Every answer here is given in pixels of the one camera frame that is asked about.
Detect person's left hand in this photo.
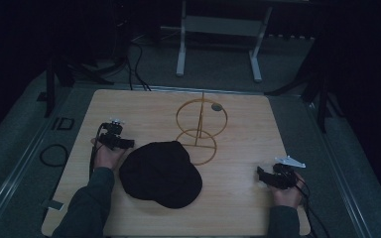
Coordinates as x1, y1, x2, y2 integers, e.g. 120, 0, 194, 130
90, 138, 129, 171

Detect coiled black cable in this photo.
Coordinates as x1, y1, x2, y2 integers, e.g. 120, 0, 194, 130
39, 143, 69, 169

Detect gold wire hat stand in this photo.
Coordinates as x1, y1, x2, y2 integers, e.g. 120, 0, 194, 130
175, 91, 229, 167

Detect white desk frame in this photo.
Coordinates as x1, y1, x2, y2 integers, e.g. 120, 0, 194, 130
175, 0, 274, 83

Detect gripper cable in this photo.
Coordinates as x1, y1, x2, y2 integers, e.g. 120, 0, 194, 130
294, 175, 331, 238
88, 122, 111, 180

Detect black floor cables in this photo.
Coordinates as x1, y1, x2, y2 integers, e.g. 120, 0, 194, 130
125, 39, 153, 92

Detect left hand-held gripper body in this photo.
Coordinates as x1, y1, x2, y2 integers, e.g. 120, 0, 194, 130
98, 118, 127, 151

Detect black cap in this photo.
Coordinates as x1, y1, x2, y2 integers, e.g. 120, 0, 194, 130
118, 140, 203, 210

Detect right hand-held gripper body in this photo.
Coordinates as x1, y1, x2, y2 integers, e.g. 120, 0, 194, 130
272, 155, 308, 190

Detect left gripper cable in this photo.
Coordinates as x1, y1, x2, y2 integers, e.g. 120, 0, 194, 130
88, 122, 111, 180

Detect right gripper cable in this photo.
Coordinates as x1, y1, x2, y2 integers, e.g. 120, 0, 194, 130
294, 175, 331, 238

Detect person's right hand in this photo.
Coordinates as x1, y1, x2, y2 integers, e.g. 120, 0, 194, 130
269, 172, 307, 209

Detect black tripod stand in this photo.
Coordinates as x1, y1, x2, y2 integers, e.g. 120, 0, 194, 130
264, 68, 345, 135
36, 56, 115, 119

